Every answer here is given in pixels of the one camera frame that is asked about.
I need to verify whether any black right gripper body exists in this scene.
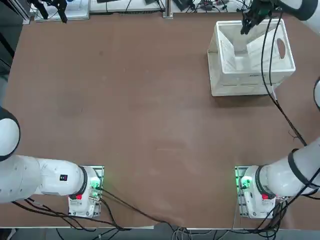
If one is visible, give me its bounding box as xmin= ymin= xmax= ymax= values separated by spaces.
xmin=246 ymin=0 xmax=276 ymax=20

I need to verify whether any white folding storage box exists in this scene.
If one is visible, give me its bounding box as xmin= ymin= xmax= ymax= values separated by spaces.
xmin=206 ymin=20 xmax=297 ymax=97

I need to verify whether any large black power adapter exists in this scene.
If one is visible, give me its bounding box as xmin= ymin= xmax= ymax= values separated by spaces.
xmin=173 ymin=0 xmax=196 ymax=13

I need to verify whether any long white power strip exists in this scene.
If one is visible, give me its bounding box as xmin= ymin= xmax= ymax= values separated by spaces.
xmin=89 ymin=0 xmax=166 ymax=14

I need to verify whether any white flat tray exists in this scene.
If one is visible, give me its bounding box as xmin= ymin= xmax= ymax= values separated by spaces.
xmin=34 ymin=0 xmax=90 ymax=21

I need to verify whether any black tripod stand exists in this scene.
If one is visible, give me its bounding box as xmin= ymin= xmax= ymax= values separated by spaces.
xmin=27 ymin=0 xmax=69 ymax=25

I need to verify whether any black wrist cable white label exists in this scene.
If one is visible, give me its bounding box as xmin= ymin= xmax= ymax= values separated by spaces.
xmin=268 ymin=9 xmax=308 ymax=147

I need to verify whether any aluminium profile post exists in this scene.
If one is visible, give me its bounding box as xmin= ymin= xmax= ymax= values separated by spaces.
xmin=162 ymin=0 xmax=174 ymax=19
xmin=11 ymin=0 xmax=31 ymax=25

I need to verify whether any black base cable bundle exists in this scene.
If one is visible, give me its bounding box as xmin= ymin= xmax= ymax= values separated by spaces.
xmin=249 ymin=194 xmax=302 ymax=232

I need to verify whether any grey cable bundle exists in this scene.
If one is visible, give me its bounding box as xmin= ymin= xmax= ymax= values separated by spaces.
xmin=171 ymin=225 xmax=193 ymax=240

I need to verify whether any black cable grey sleeve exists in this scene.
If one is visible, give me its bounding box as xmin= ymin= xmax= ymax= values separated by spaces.
xmin=11 ymin=197 xmax=132 ymax=231

